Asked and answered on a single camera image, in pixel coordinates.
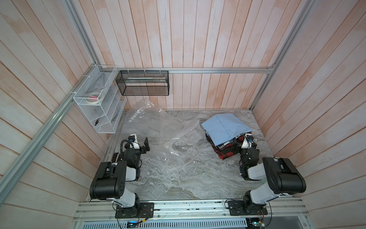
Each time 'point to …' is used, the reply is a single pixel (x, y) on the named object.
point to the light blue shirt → (225, 127)
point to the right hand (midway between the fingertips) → (241, 136)
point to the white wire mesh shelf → (105, 117)
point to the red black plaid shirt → (229, 149)
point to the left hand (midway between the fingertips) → (140, 139)
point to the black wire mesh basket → (143, 82)
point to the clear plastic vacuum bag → (179, 140)
